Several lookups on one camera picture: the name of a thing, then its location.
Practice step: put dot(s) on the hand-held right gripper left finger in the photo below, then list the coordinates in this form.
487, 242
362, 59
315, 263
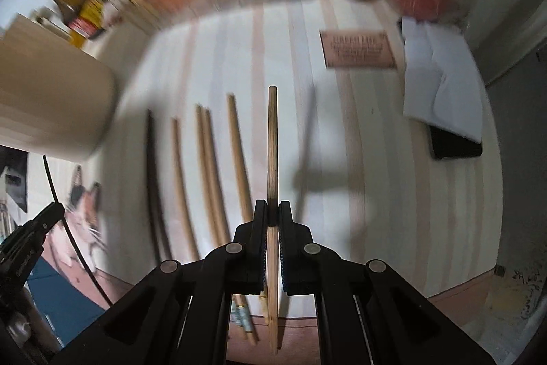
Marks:
255, 245

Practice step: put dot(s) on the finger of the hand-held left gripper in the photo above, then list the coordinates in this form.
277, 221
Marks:
49, 217

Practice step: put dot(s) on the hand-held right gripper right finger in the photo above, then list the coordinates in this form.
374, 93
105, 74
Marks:
290, 245

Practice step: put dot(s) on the wooden chopstick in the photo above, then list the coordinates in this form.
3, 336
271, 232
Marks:
272, 134
203, 159
239, 159
213, 177

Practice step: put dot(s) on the dark chopstick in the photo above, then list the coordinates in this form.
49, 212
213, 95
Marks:
150, 177

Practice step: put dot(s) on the beige chopstick holder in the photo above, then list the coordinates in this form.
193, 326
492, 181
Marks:
51, 100

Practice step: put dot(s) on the person's left forearm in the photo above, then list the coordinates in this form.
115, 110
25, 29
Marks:
25, 330

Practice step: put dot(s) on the printed mat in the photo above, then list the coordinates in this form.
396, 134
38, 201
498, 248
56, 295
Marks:
85, 219

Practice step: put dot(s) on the brown label card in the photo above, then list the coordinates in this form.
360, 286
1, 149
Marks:
359, 48

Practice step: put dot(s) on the white folded cloth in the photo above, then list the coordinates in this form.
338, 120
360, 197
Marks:
444, 82

